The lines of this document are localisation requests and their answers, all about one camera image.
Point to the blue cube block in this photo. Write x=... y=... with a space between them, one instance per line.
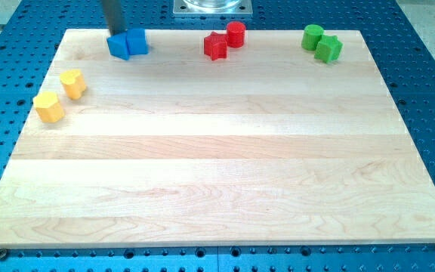
x=136 y=41

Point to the blue triangle block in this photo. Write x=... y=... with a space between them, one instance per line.
x=117 y=45

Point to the light wooden board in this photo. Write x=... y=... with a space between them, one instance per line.
x=266 y=147

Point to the red star block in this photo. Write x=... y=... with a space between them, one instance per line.
x=215 y=46

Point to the red cylinder block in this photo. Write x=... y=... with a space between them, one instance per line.
x=235 y=34

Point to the green cylinder block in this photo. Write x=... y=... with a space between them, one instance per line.
x=311 y=36

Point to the green star block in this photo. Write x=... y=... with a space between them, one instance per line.
x=328 y=49

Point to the yellow heart block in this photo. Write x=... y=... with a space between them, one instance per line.
x=73 y=83

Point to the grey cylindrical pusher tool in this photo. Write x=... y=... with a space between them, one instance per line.
x=113 y=13

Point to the yellow hexagon block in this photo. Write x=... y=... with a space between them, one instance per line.
x=48 y=107

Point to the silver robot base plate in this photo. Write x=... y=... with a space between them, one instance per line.
x=212 y=8

